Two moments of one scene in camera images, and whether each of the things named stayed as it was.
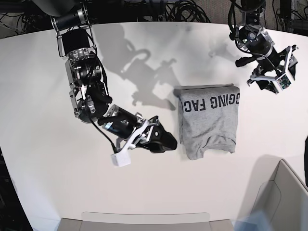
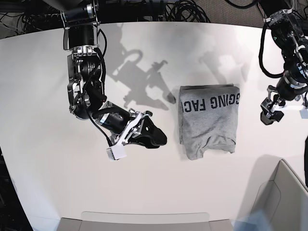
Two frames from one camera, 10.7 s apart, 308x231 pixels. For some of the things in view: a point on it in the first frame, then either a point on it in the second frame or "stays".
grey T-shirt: [208, 118] stays
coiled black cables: [185, 10] stays
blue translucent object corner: [256, 221] stays
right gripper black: [265, 79] -> [267, 115]
